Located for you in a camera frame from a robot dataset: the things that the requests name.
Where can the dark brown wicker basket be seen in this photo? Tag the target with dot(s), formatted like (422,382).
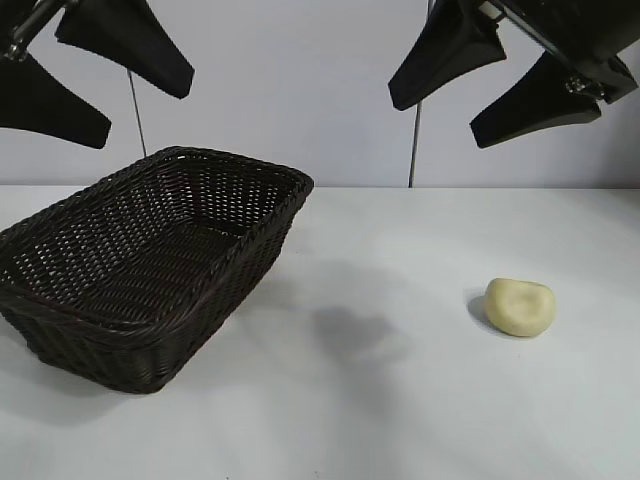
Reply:
(125,350)

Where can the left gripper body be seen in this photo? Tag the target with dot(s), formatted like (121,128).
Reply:
(27,25)

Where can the pale yellow egg yolk pastry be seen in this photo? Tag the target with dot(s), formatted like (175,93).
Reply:
(520,307)

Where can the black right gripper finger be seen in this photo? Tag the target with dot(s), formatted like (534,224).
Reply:
(535,110)
(450,55)

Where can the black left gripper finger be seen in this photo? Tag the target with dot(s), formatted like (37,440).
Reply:
(125,45)
(45,105)

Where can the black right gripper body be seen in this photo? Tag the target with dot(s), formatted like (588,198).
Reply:
(590,30)

